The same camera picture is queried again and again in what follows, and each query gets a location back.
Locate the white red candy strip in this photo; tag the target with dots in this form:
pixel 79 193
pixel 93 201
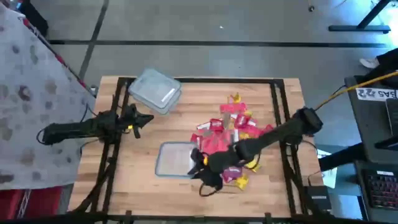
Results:
pixel 252 123

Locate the black desk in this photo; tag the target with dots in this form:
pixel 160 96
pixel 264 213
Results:
pixel 367 130

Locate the yellow candy packet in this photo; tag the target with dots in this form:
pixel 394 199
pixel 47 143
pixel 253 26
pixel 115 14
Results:
pixel 244 136
pixel 248 113
pixel 255 166
pixel 235 98
pixel 242 182

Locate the black box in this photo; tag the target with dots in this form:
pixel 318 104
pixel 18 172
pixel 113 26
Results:
pixel 32 15

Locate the black desk foot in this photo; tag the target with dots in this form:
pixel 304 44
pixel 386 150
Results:
pixel 357 28

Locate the black desk crossbar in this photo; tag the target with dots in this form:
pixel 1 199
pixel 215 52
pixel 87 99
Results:
pixel 342 155

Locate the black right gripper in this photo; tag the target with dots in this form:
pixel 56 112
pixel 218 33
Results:
pixel 214 171

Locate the small dark floor object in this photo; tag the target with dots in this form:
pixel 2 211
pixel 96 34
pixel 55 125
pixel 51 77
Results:
pixel 311 8

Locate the long red candy packet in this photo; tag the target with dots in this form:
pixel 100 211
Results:
pixel 233 108
pixel 207 144
pixel 253 132
pixel 224 141

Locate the purple candy packet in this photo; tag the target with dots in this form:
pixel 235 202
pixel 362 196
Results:
pixel 231 172

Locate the person's leg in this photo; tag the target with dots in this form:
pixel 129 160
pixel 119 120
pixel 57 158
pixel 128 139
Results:
pixel 388 62

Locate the black power adapter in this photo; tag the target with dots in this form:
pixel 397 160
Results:
pixel 318 199

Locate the white paper label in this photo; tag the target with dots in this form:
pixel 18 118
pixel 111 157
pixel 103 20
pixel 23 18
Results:
pixel 373 94

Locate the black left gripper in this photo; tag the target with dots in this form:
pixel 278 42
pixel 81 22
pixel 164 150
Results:
pixel 127 119

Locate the black laptop backlit keyboard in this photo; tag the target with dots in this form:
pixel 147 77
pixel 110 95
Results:
pixel 382 189

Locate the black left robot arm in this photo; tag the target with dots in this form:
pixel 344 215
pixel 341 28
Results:
pixel 77 127

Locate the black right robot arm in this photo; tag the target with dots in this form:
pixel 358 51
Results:
pixel 280 130

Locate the small clear plastic container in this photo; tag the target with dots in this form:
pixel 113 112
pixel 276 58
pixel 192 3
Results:
pixel 180 169

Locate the person's shoe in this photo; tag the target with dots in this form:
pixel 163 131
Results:
pixel 369 63

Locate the black laptop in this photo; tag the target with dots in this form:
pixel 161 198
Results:
pixel 393 118

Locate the white paper sheet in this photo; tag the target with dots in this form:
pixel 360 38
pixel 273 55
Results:
pixel 329 177

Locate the spotted grey cloth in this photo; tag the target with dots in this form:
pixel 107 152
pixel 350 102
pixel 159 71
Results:
pixel 31 93

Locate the red fabric panel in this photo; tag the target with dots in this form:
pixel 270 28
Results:
pixel 43 202

